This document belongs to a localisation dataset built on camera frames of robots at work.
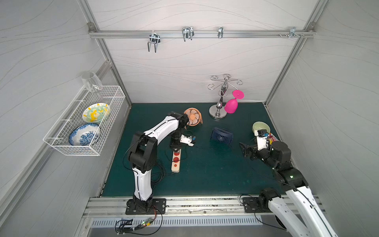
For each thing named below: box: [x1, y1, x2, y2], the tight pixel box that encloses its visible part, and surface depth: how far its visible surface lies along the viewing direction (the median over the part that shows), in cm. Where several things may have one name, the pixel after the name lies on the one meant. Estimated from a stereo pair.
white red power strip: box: [171, 148, 182, 173], surface depth 88 cm
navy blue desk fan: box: [210, 126, 234, 145], surface depth 93 cm
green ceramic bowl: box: [252, 121, 271, 134], surface depth 103 cm
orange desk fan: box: [183, 107, 204, 127], surface depth 104 cm
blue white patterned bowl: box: [68, 122, 100, 146], surface depth 63 cm
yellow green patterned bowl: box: [81, 102, 111, 123], surface depth 71 cm
